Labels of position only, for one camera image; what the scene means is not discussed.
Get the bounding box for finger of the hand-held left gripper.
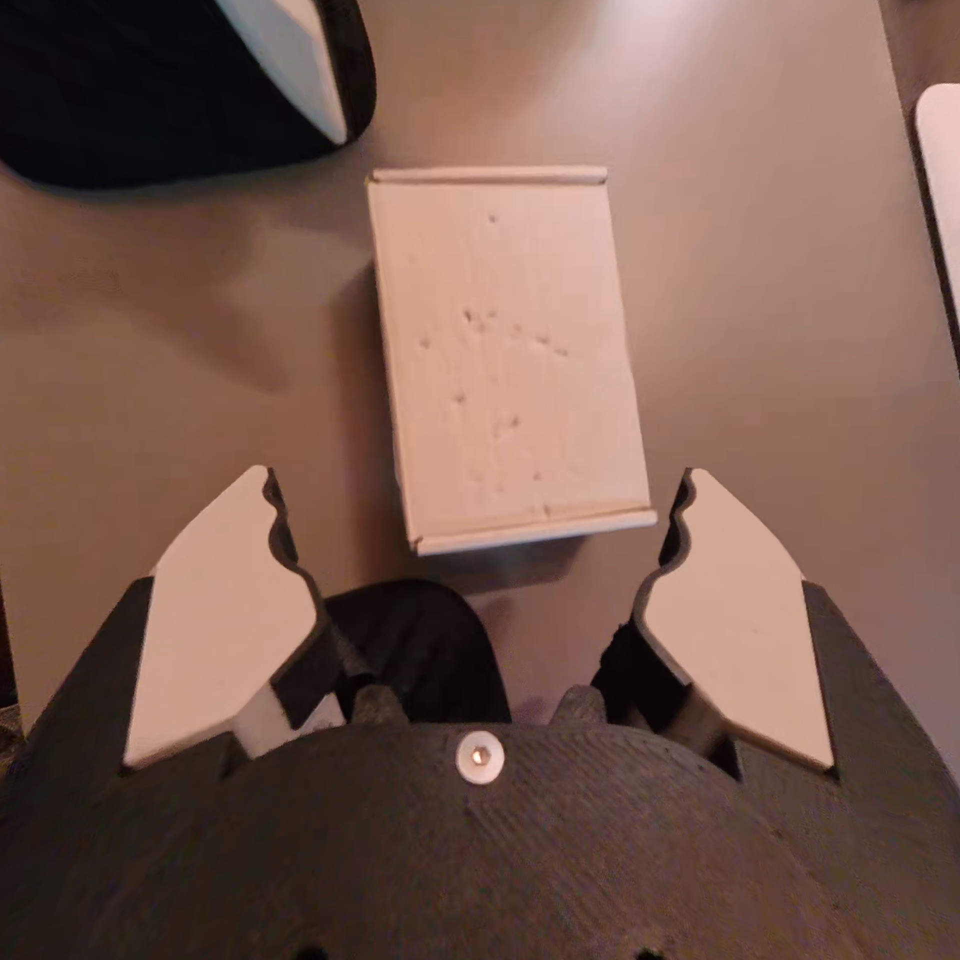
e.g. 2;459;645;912
216;0;351;146

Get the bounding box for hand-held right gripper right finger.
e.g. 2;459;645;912
632;467;837;772

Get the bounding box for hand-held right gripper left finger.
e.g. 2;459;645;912
122;465;348;770

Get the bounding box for white cardboard box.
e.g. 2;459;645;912
366;166;659;558

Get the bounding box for brown desk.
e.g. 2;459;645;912
0;0;960;759

